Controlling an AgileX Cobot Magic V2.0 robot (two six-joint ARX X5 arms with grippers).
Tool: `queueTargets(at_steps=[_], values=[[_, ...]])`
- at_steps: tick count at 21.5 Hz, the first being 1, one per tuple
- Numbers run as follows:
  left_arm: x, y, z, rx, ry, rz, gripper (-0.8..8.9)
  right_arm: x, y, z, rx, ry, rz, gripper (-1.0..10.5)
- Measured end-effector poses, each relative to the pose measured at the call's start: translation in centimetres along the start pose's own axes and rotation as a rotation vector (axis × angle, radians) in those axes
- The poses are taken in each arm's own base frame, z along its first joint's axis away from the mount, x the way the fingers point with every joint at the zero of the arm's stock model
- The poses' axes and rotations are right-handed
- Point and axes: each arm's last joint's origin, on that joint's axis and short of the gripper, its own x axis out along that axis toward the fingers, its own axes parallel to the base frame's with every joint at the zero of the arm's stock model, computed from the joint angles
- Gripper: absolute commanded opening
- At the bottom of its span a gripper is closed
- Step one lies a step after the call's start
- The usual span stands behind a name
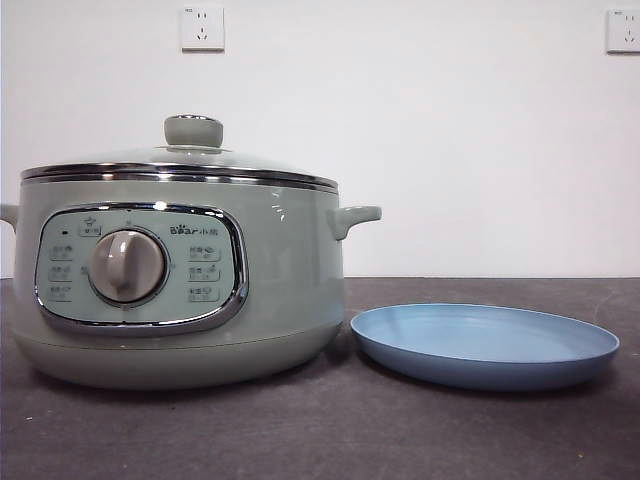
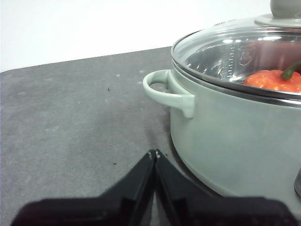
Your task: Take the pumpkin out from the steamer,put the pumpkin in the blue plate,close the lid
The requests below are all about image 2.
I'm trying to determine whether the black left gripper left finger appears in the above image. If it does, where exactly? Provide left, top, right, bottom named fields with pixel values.
left=10, top=149, right=156, bottom=226

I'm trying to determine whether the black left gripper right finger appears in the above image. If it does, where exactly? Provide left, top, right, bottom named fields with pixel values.
left=155, top=149, right=299, bottom=226

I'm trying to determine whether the orange pumpkin with green stem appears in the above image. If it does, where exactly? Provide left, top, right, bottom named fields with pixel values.
left=243, top=60, right=301, bottom=94

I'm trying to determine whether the glass lid with green knob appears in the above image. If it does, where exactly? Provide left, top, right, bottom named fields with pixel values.
left=171, top=0, right=301, bottom=106

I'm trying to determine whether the pale green electric steamer pot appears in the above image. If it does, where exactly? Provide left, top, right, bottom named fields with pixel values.
left=143, top=42, right=301, bottom=202

